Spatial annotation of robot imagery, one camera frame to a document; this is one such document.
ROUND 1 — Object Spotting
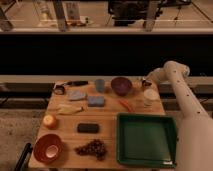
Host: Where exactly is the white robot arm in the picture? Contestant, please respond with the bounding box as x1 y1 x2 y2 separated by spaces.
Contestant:
146 61 213 171

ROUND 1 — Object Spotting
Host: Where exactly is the blue grey cup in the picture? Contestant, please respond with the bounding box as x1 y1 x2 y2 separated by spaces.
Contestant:
95 79 105 93

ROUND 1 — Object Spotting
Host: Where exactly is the small white cup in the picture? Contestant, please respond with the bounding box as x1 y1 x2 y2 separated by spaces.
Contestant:
46 145 58 158

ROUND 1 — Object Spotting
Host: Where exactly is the dark purple bowl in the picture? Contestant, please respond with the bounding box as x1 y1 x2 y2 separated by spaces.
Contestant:
111 77 132 96

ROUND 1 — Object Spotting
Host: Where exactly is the blue sponge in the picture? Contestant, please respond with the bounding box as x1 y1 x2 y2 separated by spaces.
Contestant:
87 96 105 107

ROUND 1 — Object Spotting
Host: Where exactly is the orange carrot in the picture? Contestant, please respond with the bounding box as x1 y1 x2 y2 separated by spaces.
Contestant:
119 100 133 112

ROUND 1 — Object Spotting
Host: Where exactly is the grey blue cloth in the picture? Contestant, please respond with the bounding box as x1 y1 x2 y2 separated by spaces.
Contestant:
68 90 87 101

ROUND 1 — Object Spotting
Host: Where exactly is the black rectangular block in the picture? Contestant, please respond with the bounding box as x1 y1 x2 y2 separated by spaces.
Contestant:
77 123 99 133

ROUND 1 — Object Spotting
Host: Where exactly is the bunch of dark grapes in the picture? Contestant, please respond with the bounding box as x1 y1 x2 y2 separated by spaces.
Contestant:
75 139 107 161

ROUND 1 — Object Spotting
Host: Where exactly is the green plastic tray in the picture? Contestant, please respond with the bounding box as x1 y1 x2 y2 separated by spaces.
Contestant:
116 113 177 168

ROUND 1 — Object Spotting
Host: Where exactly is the red yellow apple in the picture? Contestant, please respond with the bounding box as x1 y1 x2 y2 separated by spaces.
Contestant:
43 115 58 129

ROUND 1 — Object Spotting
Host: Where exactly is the orange plastic bowl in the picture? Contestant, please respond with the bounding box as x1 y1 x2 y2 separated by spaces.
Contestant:
33 134 63 164

